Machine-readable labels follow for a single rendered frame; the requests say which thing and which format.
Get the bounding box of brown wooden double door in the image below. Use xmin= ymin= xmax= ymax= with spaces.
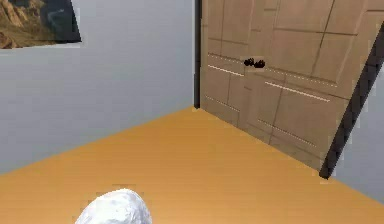
xmin=193 ymin=0 xmax=384 ymax=180

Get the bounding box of white crumpled lump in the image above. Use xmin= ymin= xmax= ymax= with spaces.
xmin=74 ymin=188 xmax=153 ymax=224

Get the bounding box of framed landscape picture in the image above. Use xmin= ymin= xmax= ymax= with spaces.
xmin=0 ymin=0 xmax=83 ymax=50

